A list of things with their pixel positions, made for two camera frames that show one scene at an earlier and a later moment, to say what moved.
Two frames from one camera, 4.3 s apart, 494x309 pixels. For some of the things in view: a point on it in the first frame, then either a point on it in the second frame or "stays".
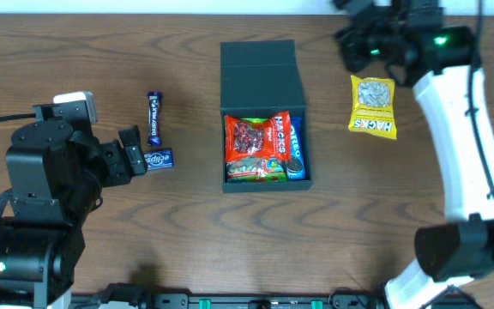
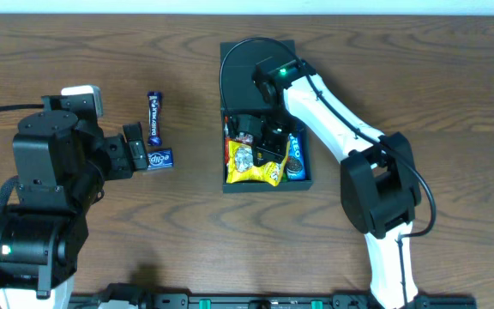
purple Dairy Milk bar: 154,137 stays
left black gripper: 116,156 stays
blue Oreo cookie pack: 295,167 stays
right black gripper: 354,49 -> 262,143
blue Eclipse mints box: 159,160 stays
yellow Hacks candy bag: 373,106 -> 240,165
